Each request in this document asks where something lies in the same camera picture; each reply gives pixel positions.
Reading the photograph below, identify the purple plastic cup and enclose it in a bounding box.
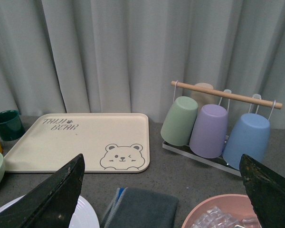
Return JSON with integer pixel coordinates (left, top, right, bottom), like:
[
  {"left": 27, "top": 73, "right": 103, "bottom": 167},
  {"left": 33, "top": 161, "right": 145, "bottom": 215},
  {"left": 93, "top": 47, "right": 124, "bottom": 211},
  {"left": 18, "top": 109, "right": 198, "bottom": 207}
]
[{"left": 189, "top": 104, "right": 228, "bottom": 159}]

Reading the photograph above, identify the white ribbed plate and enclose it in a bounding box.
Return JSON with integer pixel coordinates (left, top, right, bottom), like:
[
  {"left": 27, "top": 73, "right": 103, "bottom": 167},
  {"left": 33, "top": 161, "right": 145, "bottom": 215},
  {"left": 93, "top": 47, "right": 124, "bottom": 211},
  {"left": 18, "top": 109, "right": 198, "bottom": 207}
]
[{"left": 0, "top": 196, "right": 100, "bottom": 228}]

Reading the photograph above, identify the white cup rack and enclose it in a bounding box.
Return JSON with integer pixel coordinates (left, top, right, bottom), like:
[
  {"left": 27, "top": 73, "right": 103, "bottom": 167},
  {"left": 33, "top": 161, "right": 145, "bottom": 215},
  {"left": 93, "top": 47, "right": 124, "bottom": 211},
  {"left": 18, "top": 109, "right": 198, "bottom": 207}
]
[{"left": 162, "top": 81, "right": 283, "bottom": 177}]

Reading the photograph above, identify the cream bear serving tray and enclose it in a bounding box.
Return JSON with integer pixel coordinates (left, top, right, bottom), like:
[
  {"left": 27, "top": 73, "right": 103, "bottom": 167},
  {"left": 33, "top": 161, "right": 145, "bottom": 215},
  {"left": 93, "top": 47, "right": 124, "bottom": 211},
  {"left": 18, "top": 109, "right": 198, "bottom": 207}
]
[{"left": 4, "top": 113, "right": 150, "bottom": 173}]

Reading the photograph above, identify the clear ice cube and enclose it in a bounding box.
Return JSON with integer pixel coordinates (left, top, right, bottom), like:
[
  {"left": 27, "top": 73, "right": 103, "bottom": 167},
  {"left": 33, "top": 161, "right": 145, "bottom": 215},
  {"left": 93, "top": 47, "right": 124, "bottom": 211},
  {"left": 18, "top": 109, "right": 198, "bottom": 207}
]
[{"left": 191, "top": 206, "right": 240, "bottom": 228}]

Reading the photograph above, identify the blue plastic cup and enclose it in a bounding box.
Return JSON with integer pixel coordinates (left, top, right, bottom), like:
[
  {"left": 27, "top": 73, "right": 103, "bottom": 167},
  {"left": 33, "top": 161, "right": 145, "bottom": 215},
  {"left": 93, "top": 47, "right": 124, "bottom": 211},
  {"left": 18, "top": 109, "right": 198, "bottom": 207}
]
[{"left": 222, "top": 113, "right": 270, "bottom": 170}]

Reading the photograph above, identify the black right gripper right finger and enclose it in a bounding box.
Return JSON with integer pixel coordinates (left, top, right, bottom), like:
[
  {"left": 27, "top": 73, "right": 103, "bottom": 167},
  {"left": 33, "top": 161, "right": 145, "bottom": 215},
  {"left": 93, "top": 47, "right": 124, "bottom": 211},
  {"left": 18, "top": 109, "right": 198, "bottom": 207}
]
[{"left": 239, "top": 154, "right": 285, "bottom": 228}]

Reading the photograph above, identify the dark green enamel mug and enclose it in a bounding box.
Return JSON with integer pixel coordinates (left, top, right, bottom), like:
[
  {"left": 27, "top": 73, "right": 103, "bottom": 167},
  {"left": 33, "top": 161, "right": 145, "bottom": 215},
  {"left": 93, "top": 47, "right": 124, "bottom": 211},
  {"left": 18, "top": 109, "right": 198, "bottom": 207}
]
[{"left": 0, "top": 110, "right": 26, "bottom": 141}]

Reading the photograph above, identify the beige plastic cup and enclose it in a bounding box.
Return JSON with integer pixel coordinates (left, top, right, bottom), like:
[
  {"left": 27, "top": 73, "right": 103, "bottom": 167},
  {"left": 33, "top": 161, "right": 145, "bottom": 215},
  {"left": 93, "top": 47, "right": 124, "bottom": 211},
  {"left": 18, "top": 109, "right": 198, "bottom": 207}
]
[{"left": 190, "top": 83, "right": 216, "bottom": 112}]

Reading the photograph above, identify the green plastic cup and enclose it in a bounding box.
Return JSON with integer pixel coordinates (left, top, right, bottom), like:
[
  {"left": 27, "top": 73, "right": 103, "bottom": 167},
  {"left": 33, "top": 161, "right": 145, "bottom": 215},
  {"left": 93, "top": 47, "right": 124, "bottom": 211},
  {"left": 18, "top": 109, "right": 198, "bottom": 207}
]
[{"left": 161, "top": 96, "right": 198, "bottom": 146}]

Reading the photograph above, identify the pink bowl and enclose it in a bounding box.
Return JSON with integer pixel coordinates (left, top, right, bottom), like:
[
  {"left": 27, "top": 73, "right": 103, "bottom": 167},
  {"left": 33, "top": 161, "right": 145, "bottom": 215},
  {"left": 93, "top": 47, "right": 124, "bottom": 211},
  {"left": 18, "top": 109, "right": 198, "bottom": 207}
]
[{"left": 181, "top": 194, "right": 257, "bottom": 228}]

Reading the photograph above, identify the grey curtain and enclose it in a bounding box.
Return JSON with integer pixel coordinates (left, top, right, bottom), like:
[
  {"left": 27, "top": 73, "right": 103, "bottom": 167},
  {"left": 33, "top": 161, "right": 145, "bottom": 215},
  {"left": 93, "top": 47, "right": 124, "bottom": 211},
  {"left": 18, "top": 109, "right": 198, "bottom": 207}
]
[{"left": 0, "top": 0, "right": 285, "bottom": 129}]

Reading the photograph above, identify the grey folded cloth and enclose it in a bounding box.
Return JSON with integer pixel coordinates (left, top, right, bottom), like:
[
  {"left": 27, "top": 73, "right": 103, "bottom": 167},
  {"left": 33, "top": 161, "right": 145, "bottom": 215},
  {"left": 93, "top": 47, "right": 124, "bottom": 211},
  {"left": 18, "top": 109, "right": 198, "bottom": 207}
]
[{"left": 99, "top": 187, "right": 179, "bottom": 228}]

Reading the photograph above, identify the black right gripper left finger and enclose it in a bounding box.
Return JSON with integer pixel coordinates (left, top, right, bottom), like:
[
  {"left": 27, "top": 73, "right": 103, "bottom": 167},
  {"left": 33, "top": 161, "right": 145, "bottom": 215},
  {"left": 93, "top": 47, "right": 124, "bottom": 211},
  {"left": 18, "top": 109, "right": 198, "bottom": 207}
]
[{"left": 0, "top": 153, "right": 85, "bottom": 228}]

